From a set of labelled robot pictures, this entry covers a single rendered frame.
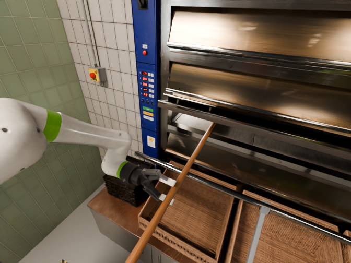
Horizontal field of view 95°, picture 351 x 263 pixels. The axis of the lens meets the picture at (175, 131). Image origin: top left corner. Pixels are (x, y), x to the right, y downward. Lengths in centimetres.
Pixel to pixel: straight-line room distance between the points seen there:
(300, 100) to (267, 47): 30
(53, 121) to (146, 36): 69
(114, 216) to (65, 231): 87
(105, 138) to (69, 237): 154
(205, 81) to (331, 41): 54
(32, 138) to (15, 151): 4
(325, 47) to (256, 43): 26
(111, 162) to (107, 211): 69
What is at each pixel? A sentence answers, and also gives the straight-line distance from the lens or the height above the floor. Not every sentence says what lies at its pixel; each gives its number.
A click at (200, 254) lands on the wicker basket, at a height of 71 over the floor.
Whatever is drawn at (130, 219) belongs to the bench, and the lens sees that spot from 142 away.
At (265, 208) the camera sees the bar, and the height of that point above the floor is 117.
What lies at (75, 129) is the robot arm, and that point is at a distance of 71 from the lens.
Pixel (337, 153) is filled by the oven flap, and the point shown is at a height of 140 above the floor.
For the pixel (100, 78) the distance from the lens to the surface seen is 140.
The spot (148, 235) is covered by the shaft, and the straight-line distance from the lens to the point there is 68.
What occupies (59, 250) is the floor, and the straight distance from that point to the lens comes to 216.
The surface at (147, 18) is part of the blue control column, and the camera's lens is 108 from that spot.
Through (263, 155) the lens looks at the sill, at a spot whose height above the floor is 117.
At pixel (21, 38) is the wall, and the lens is 153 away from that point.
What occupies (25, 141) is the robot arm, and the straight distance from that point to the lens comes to 50.
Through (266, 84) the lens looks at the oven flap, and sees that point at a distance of 97.
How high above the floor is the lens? 182
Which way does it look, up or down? 34 degrees down
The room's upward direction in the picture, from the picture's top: 4 degrees clockwise
